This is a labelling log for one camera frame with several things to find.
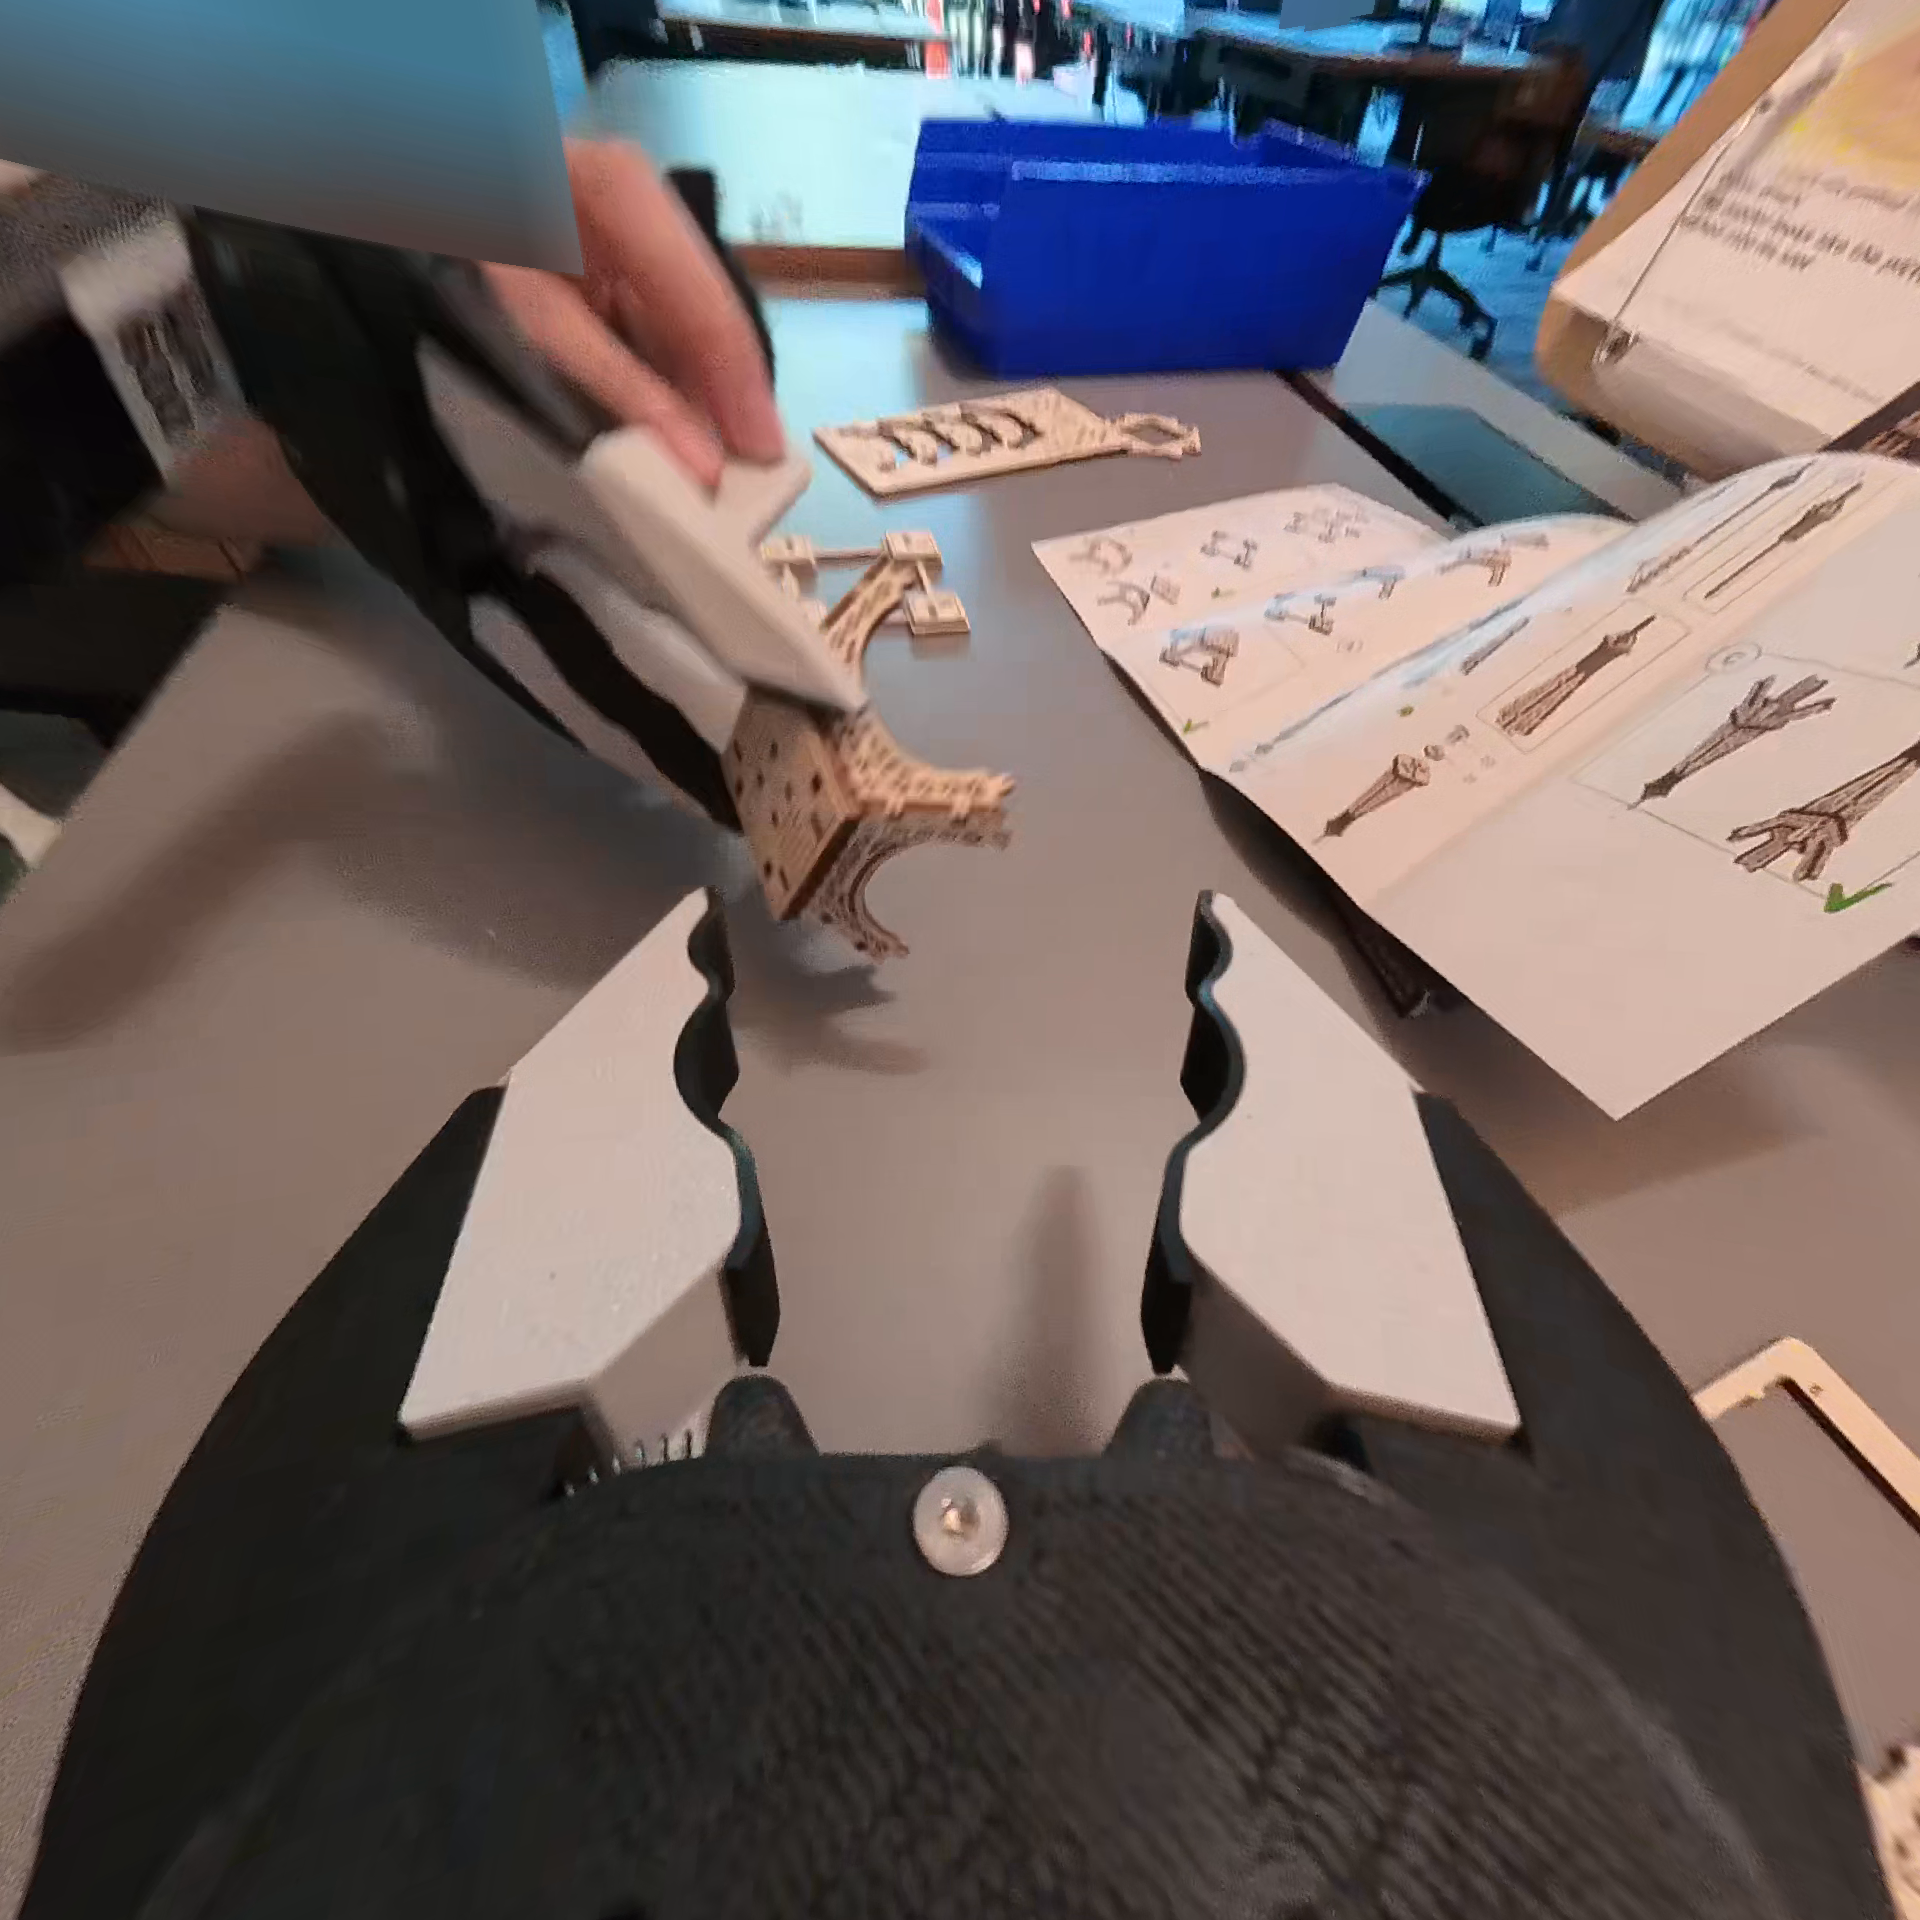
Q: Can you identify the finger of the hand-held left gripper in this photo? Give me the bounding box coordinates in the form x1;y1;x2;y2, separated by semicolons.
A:
578;429;874;714
464;563;748;832

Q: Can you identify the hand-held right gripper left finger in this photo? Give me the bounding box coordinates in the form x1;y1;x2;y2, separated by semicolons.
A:
399;888;785;1463

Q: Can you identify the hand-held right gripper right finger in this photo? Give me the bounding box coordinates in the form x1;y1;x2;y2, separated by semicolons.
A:
1139;888;1526;1454

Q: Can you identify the wooden tower base model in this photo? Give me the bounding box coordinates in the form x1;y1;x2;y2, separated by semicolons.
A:
718;702;1020;962

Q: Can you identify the grey desk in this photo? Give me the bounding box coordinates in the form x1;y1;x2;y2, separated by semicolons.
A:
0;292;1920;1861

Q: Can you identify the person's left hand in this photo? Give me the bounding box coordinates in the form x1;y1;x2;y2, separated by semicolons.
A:
482;137;792;486

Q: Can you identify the small wooden arch section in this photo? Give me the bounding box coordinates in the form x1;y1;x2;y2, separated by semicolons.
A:
754;528;974;681

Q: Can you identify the wooden sheet with arch cutouts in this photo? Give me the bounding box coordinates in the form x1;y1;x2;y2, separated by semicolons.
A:
814;387;1204;501

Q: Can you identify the slotted wooden sheet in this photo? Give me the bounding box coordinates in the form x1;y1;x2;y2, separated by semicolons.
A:
82;516;265;582

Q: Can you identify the white instruction booklet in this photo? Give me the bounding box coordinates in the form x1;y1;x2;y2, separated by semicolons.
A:
1033;450;1920;1123

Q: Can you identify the blue plastic bin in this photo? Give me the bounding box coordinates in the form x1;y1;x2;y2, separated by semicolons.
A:
905;119;1431;379

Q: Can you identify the black office chair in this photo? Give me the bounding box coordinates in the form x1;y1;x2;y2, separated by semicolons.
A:
1372;51;1594;359

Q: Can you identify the wooden stand with paper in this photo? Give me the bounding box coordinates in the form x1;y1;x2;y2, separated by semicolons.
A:
1535;0;1920;469

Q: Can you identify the empty wooden sheet frame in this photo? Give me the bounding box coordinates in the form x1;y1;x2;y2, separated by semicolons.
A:
1690;1337;1920;1523

